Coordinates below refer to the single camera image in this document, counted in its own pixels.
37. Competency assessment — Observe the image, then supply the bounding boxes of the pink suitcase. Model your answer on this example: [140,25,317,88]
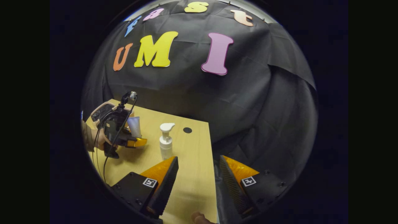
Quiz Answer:
[90,101,135,129]

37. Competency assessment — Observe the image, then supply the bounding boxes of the white pump bottle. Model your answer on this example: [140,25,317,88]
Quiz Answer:
[159,123,176,161]

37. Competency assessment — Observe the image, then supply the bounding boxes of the black backdrop cloth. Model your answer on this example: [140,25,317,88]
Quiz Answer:
[81,0,318,223]

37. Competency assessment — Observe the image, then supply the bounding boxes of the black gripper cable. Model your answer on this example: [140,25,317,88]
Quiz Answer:
[103,96,138,182]
[92,112,115,170]

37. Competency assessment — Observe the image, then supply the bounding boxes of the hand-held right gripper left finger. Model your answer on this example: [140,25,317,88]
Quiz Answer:
[110,156,179,219]

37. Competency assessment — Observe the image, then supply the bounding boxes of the white skincare tube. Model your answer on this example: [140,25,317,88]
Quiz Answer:
[127,116,142,138]

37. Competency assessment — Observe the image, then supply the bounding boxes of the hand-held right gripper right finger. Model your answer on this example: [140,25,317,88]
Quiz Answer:
[219,155,289,218]

